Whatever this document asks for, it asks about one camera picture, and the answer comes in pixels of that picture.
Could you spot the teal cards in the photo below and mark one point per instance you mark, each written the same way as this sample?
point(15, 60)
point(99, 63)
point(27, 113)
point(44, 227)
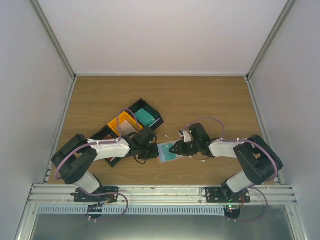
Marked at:
point(144, 117)

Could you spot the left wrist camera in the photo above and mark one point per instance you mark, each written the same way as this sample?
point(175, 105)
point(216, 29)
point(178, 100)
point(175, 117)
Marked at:
point(154, 140)

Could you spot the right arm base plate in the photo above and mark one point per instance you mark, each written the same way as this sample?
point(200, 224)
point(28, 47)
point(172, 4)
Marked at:
point(217, 194)

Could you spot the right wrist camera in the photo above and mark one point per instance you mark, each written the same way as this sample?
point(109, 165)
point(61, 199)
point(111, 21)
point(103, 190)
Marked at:
point(185, 135)

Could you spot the grey slotted cable duct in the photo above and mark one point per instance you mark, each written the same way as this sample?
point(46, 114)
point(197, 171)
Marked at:
point(179, 210)

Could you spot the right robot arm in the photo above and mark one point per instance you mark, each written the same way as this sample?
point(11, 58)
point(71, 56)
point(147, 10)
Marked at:
point(258, 161)

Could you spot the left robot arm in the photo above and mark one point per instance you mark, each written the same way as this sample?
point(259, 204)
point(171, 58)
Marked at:
point(74, 159)

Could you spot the red and white cards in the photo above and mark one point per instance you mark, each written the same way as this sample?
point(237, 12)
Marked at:
point(109, 137)

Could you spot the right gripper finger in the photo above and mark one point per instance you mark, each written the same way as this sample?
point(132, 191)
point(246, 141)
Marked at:
point(177, 147)
point(176, 152)

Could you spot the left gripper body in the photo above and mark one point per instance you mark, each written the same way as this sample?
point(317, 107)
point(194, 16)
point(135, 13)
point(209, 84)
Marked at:
point(147, 153)

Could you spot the black bin with teal cards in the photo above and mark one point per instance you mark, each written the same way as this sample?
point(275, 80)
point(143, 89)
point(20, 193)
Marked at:
point(143, 104)

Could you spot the aluminium mounting rail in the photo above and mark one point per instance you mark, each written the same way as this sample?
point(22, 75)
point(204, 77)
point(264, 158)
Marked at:
point(191, 195)

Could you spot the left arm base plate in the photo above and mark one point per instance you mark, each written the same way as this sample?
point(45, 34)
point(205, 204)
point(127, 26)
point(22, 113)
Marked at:
point(107, 194)

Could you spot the yellow bin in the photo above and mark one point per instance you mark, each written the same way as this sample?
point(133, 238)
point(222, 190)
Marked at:
point(122, 117)

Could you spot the pale pink cards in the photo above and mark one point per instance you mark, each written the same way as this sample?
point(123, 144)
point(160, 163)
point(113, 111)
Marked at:
point(126, 128)

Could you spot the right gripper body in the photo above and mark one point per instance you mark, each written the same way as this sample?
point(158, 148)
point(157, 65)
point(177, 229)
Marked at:
point(190, 150)

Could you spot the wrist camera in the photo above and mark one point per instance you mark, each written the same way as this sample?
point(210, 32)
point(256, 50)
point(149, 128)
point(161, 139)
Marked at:
point(154, 140)
point(185, 135)

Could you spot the black bin with red cards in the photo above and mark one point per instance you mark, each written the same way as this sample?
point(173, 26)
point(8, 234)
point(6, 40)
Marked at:
point(107, 151)

